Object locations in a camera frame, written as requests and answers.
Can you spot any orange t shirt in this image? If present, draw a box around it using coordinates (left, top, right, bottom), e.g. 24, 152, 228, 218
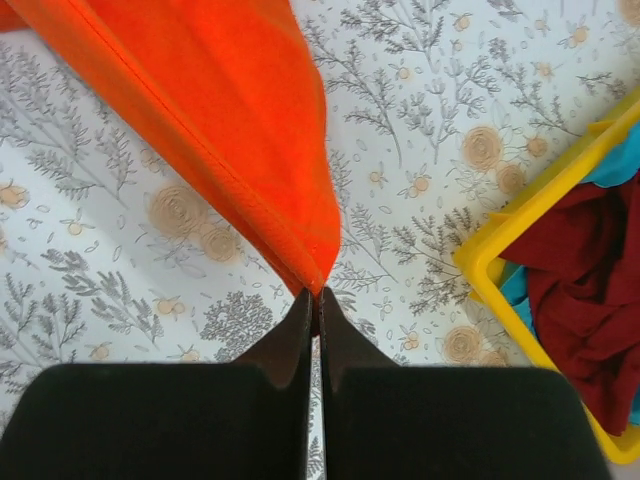
1, 0, 340, 293

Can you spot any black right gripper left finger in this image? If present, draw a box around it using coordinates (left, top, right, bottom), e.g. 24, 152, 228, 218
1, 291, 313, 479

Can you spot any yellow plastic bin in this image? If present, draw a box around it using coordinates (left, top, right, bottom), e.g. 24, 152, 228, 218
454, 93, 639, 464

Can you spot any cyan t shirt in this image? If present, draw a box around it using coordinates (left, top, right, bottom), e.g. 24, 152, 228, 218
499, 144, 640, 426

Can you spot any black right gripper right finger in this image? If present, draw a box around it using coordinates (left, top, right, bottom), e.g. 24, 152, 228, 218
318, 289, 611, 479

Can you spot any floral patterned table mat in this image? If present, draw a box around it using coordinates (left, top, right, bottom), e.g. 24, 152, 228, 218
1, 1, 639, 422

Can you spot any dark red t shirt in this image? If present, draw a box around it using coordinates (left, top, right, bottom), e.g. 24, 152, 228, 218
499, 172, 640, 436

